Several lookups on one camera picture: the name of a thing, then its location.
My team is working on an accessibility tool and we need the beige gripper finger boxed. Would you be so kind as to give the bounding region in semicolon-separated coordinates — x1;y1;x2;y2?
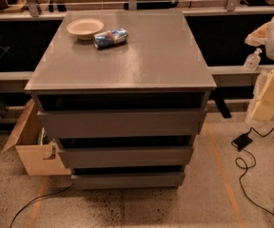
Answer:
250;69;274;122
245;22;270;47

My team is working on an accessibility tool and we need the grey top drawer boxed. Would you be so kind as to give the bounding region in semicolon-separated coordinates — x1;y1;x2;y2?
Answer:
37;109;206;139

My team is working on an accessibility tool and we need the grey drawer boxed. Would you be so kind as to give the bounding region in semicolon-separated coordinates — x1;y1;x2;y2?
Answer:
71;172;186;190
37;109;206;139
59;146;193;168

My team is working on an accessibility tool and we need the grey drawer cabinet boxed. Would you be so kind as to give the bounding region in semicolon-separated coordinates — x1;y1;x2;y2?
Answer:
24;9;218;190

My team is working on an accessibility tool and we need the grey middle drawer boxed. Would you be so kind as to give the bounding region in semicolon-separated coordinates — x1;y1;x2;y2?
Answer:
59;146;193;168

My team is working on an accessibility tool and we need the grey bottom drawer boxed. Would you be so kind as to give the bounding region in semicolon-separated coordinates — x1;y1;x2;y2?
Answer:
71;172;186;190

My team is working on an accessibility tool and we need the open cardboard box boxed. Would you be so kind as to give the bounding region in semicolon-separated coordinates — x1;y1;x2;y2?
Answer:
2;100;70;176

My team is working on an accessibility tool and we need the clear sanitizer pump bottle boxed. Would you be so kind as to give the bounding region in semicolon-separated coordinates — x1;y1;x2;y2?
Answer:
244;47;262;71

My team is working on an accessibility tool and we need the black power adapter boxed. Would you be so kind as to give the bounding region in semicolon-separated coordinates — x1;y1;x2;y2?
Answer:
231;134;252;151

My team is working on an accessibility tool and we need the crushed blue soda can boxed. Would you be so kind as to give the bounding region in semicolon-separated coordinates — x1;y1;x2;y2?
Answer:
93;28;128;49

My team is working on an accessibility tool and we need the beige bowl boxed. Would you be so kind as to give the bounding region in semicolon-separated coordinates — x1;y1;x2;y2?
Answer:
67;18;104;41

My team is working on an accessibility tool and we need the black adapter cable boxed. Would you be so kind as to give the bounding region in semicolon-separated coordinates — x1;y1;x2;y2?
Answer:
231;107;274;217

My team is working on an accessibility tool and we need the grey metal railing frame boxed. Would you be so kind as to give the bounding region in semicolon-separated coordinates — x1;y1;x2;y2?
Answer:
0;0;274;23

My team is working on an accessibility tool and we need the black floor cable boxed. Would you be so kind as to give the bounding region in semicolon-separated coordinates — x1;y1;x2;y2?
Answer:
9;183;75;228

